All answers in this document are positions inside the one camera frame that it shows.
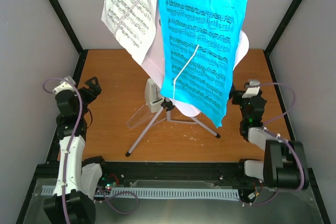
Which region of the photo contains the white metronome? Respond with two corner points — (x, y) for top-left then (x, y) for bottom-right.
(144, 78), (164, 113)

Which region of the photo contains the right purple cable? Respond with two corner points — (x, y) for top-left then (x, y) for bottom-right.
(238, 82), (310, 207)

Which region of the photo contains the light blue cable duct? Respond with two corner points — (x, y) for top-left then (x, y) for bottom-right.
(41, 185), (240, 202)

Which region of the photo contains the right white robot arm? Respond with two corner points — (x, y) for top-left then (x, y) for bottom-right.
(229, 80), (309, 190)

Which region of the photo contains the blue sheet music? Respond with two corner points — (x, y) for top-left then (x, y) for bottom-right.
(157, 0), (249, 129)

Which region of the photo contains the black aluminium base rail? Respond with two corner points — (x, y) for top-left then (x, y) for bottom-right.
(34, 161), (316, 190)

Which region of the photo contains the white music stand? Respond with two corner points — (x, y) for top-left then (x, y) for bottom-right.
(125, 0), (249, 157)

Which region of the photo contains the clear metronome cover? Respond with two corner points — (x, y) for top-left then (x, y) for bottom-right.
(126, 104), (154, 129)

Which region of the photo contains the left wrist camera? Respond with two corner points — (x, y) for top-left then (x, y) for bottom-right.
(52, 76), (76, 94)

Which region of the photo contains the white sheet music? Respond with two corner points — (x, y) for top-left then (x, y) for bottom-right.
(101, 0), (158, 65)

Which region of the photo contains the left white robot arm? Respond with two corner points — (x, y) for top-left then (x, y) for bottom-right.
(44, 77), (109, 223)

